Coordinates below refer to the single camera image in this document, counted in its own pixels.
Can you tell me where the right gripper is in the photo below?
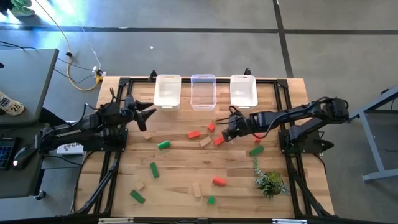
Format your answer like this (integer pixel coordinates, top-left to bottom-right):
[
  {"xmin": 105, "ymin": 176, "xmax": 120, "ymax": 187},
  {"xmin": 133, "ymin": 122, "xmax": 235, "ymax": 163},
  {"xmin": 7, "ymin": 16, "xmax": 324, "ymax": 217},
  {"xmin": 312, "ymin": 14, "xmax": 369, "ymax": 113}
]
[{"xmin": 221, "ymin": 113, "xmax": 251, "ymax": 144}]

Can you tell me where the black floor cable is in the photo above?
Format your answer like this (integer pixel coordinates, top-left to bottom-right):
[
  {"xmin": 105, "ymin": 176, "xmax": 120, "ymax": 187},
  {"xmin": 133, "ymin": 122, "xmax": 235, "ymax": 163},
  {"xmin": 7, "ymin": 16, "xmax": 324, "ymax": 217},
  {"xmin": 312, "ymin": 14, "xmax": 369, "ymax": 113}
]
[
  {"xmin": 53, "ymin": 68, "xmax": 96, "ymax": 85},
  {"xmin": 57, "ymin": 51, "xmax": 94, "ymax": 72}
]

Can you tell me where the black keyboard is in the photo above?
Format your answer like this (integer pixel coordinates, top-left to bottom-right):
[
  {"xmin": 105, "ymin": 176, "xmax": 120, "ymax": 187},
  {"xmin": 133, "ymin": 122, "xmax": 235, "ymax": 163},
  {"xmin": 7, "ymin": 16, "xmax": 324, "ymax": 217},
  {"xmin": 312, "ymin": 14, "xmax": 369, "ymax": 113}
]
[{"xmin": 0, "ymin": 136, "xmax": 17, "ymax": 171}]

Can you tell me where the silver metal bracket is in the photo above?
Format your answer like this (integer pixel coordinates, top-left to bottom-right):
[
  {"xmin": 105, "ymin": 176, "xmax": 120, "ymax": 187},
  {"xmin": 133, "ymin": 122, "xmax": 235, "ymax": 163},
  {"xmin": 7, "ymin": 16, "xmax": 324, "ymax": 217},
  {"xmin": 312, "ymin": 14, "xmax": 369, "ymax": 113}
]
[
  {"xmin": 272, "ymin": 218, "xmax": 308, "ymax": 224},
  {"xmin": 98, "ymin": 217, "xmax": 134, "ymax": 224}
]

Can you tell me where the white plastic bin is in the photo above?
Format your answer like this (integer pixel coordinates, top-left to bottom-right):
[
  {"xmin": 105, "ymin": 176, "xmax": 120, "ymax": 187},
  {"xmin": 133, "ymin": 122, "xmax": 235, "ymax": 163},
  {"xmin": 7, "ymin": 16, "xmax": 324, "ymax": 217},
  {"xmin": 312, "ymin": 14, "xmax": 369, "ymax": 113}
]
[
  {"xmin": 229, "ymin": 74, "xmax": 259, "ymax": 110},
  {"xmin": 153, "ymin": 73, "xmax": 182, "ymax": 111}
]

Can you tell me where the yellow extension cable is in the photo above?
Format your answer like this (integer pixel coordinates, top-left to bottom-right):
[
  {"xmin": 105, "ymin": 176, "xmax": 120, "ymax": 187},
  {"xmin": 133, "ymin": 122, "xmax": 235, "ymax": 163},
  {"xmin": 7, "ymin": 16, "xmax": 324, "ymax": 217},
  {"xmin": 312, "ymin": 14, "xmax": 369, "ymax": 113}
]
[{"xmin": 32, "ymin": 0, "xmax": 105, "ymax": 92}]

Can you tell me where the grey desk top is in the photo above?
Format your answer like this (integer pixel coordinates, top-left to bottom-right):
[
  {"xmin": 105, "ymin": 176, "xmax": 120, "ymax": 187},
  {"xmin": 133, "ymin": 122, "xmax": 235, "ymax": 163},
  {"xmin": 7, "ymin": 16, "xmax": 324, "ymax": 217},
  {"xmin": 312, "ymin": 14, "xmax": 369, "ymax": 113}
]
[{"xmin": 0, "ymin": 48, "xmax": 60, "ymax": 126}]

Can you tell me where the metal table frame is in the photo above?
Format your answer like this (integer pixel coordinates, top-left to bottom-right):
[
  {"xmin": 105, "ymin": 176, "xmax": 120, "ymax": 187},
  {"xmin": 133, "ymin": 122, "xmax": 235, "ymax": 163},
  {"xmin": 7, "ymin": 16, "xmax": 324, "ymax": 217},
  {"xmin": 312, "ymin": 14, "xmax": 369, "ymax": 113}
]
[{"xmin": 343, "ymin": 85, "xmax": 398, "ymax": 184}]

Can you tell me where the white cable with adapter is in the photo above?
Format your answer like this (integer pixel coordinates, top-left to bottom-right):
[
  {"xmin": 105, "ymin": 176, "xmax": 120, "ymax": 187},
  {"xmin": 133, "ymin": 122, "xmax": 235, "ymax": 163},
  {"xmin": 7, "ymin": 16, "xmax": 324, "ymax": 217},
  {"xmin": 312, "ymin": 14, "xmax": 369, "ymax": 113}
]
[{"xmin": 74, "ymin": 12, "xmax": 102, "ymax": 73}]

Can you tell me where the white printed box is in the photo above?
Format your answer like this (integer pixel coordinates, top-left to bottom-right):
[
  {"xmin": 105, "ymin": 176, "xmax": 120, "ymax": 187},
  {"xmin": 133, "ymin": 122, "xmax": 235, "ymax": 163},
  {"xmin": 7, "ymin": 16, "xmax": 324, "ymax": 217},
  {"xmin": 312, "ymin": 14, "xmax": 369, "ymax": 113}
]
[{"xmin": 57, "ymin": 142, "xmax": 85, "ymax": 156}]

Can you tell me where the black computer mouse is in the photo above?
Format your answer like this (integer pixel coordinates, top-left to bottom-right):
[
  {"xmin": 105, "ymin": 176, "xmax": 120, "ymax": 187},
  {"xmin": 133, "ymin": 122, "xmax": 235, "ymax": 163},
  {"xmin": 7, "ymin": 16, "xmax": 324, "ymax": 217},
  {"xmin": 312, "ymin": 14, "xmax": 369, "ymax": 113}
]
[{"xmin": 12, "ymin": 144, "xmax": 37, "ymax": 171}]

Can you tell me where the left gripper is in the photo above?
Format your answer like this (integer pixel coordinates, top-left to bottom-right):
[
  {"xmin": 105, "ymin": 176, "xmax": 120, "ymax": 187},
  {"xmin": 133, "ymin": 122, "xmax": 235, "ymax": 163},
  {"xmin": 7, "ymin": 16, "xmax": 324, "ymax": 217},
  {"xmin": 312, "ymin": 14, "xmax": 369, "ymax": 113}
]
[{"xmin": 120, "ymin": 95, "xmax": 157, "ymax": 132}]

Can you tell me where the black aluminium table frame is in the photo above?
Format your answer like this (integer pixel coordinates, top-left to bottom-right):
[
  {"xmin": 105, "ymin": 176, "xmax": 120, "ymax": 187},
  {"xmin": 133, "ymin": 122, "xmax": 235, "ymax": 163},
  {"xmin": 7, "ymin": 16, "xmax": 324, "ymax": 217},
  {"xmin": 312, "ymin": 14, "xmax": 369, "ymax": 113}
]
[{"xmin": 73, "ymin": 76, "xmax": 335, "ymax": 218}]

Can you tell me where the artificial succulent plant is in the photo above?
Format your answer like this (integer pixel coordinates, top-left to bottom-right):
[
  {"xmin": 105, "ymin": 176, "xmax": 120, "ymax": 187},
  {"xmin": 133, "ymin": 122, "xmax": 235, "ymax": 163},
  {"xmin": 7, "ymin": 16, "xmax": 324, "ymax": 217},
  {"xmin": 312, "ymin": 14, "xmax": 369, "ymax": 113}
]
[{"xmin": 252, "ymin": 157, "xmax": 290, "ymax": 200}]

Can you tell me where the person's green shoe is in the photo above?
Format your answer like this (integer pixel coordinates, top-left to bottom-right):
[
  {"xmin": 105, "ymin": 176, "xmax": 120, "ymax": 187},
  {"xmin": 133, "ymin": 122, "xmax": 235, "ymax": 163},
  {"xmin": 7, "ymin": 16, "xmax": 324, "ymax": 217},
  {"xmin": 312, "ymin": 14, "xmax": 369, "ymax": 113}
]
[{"xmin": 9, "ymin": 0, "xmax": 36, "ymax": 17}]

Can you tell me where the dark grey desk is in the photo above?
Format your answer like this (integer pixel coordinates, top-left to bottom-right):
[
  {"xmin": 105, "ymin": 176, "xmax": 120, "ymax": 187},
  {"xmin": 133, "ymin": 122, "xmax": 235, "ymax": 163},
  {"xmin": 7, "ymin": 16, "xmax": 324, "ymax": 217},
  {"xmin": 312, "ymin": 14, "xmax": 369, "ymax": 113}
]
[{"xmin": 0, "ymin": 123, "xmax": 52, "ymax": 200}]

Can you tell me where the clear plastic bin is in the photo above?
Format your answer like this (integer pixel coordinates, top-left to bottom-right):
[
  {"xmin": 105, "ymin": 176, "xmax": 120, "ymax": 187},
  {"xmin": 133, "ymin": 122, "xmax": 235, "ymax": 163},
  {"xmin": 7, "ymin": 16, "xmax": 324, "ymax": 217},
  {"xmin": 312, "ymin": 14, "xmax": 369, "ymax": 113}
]
[{"xmin": 190, "ymin": 73, "xmax": 217, "ymax": 111}]

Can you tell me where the long green block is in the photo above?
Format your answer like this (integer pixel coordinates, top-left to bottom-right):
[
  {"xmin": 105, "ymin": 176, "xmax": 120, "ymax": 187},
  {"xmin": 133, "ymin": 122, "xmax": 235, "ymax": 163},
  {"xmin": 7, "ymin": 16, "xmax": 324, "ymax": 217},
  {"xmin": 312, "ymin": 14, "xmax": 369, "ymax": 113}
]
[
  {"xmin": 129, "ymin": 189, "xmax": 146, "ymax": 205},
  {"xmin": 149, "ymin": 161, "xmax": 160, "ymax": 179}
]

